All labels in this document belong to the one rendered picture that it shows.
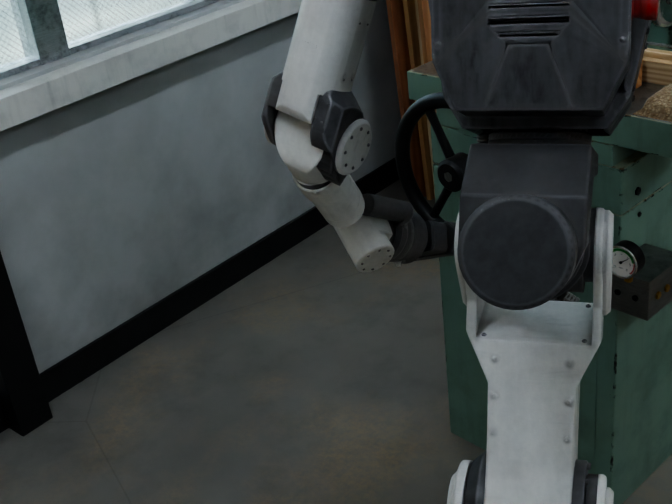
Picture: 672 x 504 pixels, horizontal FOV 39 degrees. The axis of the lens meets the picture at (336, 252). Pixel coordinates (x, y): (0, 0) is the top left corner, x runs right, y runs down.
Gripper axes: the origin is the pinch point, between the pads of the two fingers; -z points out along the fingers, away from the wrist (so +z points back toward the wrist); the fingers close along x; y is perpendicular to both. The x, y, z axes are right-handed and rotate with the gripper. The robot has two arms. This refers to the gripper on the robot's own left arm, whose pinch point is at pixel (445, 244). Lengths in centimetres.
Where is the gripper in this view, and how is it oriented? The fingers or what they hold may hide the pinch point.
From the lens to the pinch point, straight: 166.1
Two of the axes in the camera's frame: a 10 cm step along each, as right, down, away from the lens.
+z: -6.8, -1.0, -7.3
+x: 7.4, -1.2, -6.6
